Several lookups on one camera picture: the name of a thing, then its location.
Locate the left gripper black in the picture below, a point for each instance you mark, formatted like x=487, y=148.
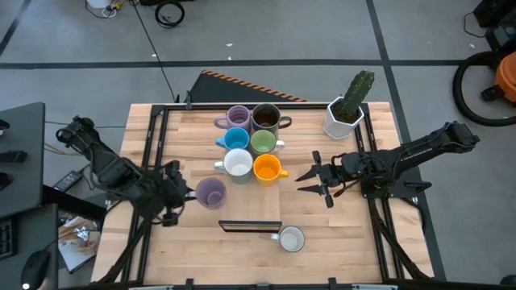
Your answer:
x=173, y=193

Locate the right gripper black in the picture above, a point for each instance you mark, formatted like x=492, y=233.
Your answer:
x=338, y=173

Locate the purple and white mug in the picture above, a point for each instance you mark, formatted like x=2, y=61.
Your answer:
x=211, y=193

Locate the orange mug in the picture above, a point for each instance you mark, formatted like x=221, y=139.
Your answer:
x=266, y=169

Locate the plain white mug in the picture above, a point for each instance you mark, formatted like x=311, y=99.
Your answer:
x=238, y=165

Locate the dark green brown mug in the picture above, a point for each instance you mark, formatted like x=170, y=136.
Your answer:
x=266, y=118

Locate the light purple ribbed mug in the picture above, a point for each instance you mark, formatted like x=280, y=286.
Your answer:
x=238, y=117

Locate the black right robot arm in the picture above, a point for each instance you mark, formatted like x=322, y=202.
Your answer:
x=423, y=147

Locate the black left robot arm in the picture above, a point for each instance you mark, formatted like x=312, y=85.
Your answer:
x=109, y=167

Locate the white hexagonal plant pot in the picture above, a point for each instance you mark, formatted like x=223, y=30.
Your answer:
x=332, y=127

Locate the wooden tray board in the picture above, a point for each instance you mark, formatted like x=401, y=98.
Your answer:
x=250, y=205

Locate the blue white floral mug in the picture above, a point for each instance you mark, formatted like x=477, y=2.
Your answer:
x=291, y=239

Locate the green cactus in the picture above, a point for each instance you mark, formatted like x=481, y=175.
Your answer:
x=356, y=90

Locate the black mat with striped edge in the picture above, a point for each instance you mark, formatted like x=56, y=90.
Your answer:
x=217, y=90

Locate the crumpled silver foil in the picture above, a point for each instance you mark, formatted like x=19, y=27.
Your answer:
x=82, y=233

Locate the black power adapter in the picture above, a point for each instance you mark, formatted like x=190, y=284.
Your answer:
x=67, y=181

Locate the white paper notebook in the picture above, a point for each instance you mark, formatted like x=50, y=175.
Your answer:
x=76, y=255

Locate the dark grey desk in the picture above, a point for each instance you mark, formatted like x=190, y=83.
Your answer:
x=36, y=233

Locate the black desk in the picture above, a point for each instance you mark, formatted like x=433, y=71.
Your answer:
x=24, y=193

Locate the black computer mouse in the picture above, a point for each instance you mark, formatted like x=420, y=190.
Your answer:
x=35, y=270

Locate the black keyboard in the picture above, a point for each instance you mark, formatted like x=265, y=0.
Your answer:
x=6, y=239

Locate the yellow plug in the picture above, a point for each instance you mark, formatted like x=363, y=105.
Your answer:
x=117, y=5

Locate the white bucket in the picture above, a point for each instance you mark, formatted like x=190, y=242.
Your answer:
x=98, y=3

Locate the orange vacuum cleaner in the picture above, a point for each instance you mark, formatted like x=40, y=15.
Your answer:
x=508, y=76

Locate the black equipment case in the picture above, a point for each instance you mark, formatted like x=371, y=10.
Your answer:
x=500, y=24

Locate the black metal table frame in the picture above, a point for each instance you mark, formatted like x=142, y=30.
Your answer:
x=209, y=106

